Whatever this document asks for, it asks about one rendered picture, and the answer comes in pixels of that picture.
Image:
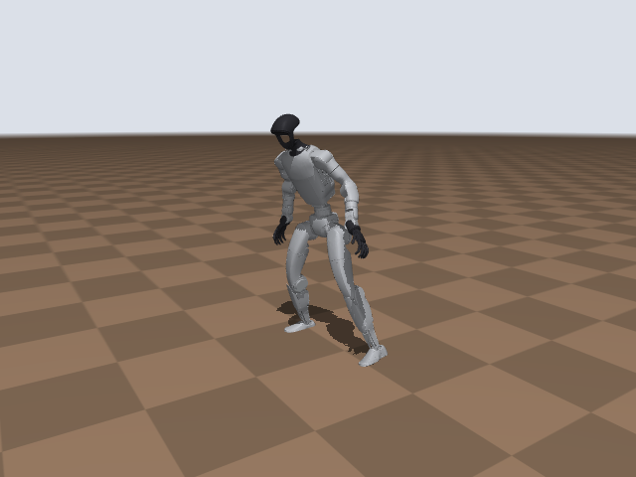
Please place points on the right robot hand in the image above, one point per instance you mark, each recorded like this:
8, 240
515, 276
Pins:
280, 231

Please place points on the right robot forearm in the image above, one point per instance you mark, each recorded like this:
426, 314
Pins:
287, 206

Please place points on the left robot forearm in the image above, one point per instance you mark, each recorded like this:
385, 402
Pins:
351, 203

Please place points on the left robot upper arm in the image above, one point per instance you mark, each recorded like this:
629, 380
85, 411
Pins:
324, 160

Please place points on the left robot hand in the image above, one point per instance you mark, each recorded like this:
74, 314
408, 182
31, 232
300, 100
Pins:
354, 230

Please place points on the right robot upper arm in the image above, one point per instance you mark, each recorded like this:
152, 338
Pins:
287, 185

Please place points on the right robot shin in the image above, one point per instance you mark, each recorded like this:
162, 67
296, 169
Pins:
300, 301

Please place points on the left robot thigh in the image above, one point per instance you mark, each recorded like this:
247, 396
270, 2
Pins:
340, 259

